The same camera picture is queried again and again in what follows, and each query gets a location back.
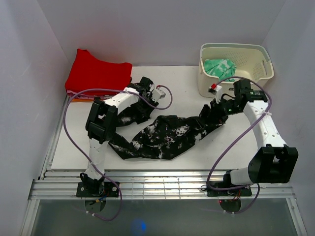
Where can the red folded trousers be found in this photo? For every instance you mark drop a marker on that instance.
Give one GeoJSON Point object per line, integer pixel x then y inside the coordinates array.
{"type": "Point", "coordinates": [88, 72]}

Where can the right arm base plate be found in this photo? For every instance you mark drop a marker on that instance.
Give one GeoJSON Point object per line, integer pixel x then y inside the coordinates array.
{"type": "Point", "coordinates": [234, 193]}

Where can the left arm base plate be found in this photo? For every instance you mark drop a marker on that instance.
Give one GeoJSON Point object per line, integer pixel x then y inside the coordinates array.
{"type": "Point", "coordinates": [108, 189]}

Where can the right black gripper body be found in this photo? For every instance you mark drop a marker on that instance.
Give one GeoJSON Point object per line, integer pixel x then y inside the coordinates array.
{"type": "Point", "coordinates": [223, 109]}

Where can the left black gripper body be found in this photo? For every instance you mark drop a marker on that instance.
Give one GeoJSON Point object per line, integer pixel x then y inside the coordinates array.
{"type": "Point", "coordinates": [143, 107]}

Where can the pink patterned folded trousers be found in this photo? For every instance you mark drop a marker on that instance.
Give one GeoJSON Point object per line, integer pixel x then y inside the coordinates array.
{"type": "Point", "coordinates": [79, 97]}

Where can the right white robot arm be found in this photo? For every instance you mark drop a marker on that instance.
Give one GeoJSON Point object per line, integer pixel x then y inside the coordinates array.
{"type": "Point", "coordinates": [274, 161]}

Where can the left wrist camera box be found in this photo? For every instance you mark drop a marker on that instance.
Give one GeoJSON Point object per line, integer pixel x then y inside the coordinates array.
{"type": "Point", "coordinates": [157, 94]}

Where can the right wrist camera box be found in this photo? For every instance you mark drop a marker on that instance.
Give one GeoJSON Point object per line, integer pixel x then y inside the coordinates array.
{"type": "Point", "coordinates": [217, 91]}

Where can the cream plastic laundry basket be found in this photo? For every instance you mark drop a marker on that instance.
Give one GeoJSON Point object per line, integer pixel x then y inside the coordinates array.
{"type": "Point", "coordinates": [251, 61]}

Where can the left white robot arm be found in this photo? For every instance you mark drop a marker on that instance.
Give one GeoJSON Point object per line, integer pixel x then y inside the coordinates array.
{"type": "Point", "coordinates": [134, 104]}

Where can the aluminium rail frame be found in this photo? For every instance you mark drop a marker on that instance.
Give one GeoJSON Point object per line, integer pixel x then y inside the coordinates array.
{"type": "Point", "coordinates": [163, 198]}

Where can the green white tie-dye trousers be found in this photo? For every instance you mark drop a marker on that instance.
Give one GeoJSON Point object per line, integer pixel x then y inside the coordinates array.
{"type": "Point", "coordinates": [221, 68]}

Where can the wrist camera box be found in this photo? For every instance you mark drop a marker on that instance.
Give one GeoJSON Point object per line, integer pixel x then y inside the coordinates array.
{"type": "Point", "coordinates": [157, 94]}
{"type": "Point", "coordinates": [217, 91]}

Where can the black white tie-dye trousers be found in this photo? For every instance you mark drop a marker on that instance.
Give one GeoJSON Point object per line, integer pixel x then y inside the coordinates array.
{"type": "Point", "coordinates": [166, 138]}

